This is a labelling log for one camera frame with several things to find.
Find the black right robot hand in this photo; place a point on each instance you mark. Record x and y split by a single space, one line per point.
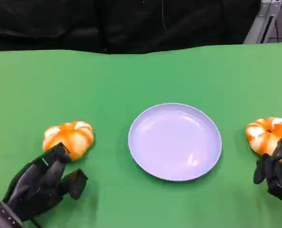
277 175

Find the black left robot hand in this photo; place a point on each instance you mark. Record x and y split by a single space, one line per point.
36 185

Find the lilac plate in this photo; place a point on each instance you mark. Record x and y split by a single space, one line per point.
174 145

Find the black backdrop curtain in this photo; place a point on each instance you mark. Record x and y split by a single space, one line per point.
107 23

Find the green table cloth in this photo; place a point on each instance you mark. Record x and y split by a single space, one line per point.
140 78

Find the orange and white bread roll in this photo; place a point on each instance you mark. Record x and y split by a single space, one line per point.
262 137
71 135

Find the grey metal frame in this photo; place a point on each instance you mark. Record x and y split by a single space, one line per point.
262 21

